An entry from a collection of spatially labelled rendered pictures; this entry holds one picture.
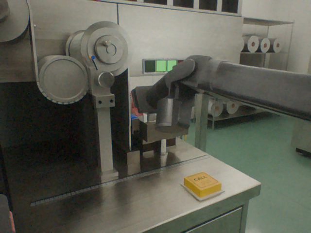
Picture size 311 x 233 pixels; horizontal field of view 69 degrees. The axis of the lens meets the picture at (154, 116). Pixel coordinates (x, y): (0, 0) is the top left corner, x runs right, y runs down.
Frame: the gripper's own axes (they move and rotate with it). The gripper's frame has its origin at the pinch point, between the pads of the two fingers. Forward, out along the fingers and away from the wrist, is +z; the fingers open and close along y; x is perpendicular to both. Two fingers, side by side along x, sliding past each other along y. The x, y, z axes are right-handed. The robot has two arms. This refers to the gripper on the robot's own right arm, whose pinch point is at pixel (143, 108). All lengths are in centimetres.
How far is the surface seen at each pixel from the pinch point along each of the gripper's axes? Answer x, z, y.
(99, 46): 16.7, -3.7, -10.2
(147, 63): 27.5, 30.1, 20.8
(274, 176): -62, 115, 184
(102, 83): 5.9, -5.5, -11.6
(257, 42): 139, 191, 333
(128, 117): -0.4, 9.0, -1.5
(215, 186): -24.3, -9.4, 10.8
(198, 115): 6, 65, 69
